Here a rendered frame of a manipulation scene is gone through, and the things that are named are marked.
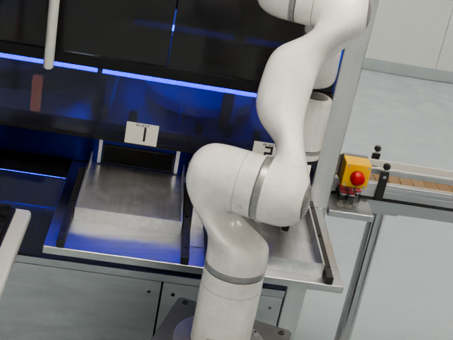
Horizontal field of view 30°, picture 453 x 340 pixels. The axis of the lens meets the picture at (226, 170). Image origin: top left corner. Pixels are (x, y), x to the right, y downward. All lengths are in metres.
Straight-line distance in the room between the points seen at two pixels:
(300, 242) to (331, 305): 1.50
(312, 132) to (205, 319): 0.59
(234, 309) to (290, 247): 0.52
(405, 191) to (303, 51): 0.99
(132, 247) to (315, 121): 0.52
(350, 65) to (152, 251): 0.70
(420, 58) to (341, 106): 4.98
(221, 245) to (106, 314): 1.00
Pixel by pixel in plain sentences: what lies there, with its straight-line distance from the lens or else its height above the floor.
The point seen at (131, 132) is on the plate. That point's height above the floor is 1.02.
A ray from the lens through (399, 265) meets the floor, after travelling 4.10.
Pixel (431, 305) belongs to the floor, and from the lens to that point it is 3.86.
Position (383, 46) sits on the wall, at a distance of 7.10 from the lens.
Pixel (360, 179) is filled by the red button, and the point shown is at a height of 1.00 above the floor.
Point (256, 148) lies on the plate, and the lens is 2.26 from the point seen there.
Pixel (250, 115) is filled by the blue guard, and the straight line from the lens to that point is 2.22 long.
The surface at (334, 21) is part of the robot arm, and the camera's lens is 1.62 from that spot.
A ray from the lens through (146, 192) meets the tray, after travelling 2.24.
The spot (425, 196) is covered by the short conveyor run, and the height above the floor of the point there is 0.92.
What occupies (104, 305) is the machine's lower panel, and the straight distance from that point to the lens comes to 2.50.
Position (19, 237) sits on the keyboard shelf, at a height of 0.80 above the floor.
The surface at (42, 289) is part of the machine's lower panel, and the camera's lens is 2.50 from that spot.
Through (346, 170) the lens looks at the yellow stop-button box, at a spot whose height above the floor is 1.01.
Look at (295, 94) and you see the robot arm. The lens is 1.57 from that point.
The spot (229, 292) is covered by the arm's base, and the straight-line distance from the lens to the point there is 1.61.
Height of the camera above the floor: 1.87
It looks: 24 degrees down
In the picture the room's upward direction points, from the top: 11 degrees clockwise
